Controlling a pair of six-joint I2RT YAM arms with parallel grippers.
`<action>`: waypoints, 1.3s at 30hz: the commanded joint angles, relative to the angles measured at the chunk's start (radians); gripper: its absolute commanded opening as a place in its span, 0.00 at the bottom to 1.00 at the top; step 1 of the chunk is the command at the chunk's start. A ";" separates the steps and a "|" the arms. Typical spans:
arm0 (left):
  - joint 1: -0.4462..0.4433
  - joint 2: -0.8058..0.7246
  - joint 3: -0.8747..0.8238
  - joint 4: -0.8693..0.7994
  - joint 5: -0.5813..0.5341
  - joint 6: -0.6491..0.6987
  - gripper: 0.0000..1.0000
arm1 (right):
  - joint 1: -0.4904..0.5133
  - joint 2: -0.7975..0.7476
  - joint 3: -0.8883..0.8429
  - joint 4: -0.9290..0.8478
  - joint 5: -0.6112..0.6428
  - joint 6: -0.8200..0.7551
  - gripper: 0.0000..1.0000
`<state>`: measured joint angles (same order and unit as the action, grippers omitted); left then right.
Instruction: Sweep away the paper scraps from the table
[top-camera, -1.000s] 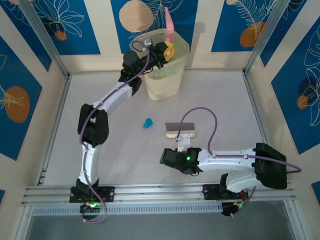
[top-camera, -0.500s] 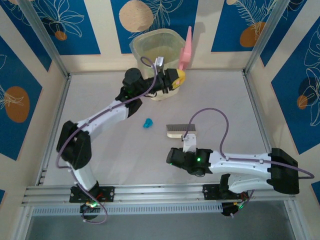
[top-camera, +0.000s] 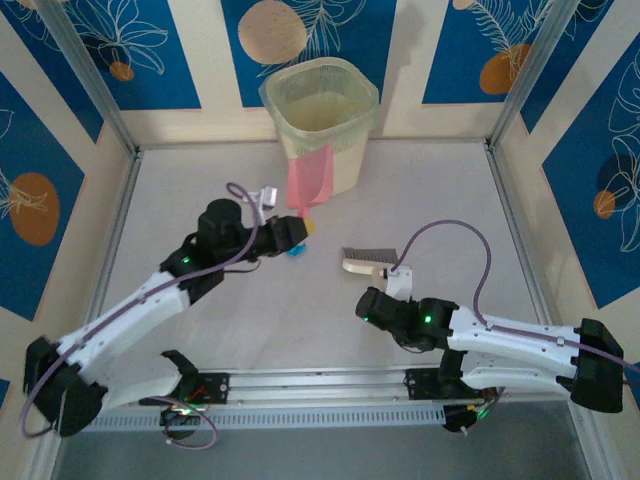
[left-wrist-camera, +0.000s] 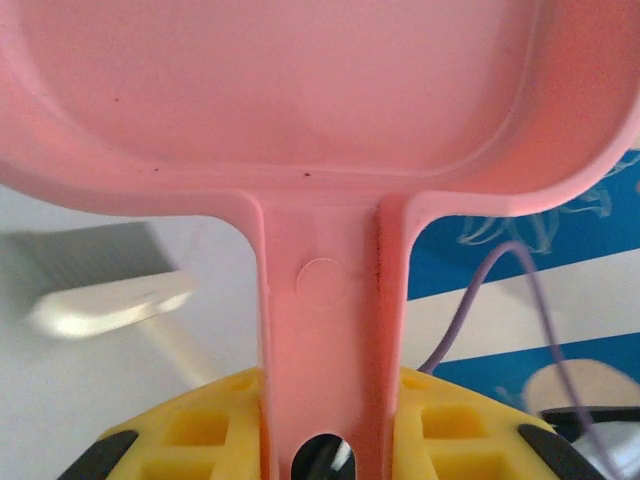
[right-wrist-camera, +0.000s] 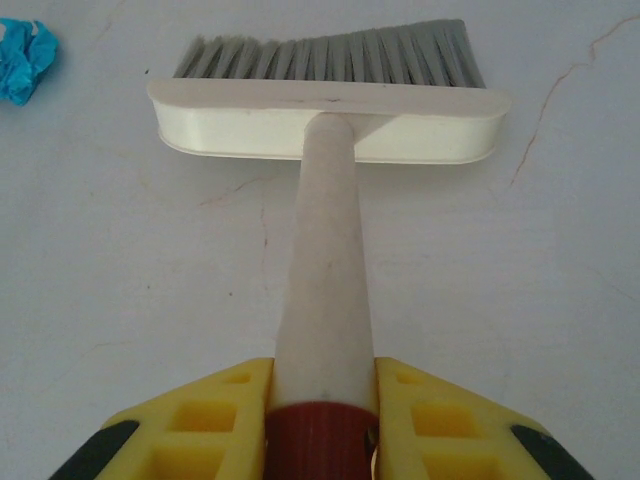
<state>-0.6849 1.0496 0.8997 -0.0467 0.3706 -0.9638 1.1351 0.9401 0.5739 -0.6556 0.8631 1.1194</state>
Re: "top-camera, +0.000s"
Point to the aluminium side rail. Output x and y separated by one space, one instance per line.
522 260
117 240

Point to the left aluminium side rail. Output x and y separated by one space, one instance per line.
117 240

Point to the pink plastic dustpan scoop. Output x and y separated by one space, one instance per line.
307 180

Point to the black mount plate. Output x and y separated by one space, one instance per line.
422 382
216 387

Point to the right aluminium frame post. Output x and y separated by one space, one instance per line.
525 80

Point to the blue paper scrap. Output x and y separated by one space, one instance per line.
298 251

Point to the aluminium frame post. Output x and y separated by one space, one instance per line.
525 80
95 90

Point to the left black mount plate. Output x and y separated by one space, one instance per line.
216 387

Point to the cream trash bin with bag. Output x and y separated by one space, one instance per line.
345 170

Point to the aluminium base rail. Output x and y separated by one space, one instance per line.
310 382

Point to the right aluminium side rail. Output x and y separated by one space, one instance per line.
522 260

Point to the left aluminium frame post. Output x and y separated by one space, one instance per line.
95 90

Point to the cream hand brush grey bristles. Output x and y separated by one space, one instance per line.
367 262

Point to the right black mount plate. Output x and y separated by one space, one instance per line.
422 382

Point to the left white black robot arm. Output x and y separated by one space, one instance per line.
140 330

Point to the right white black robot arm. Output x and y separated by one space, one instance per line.
510 335

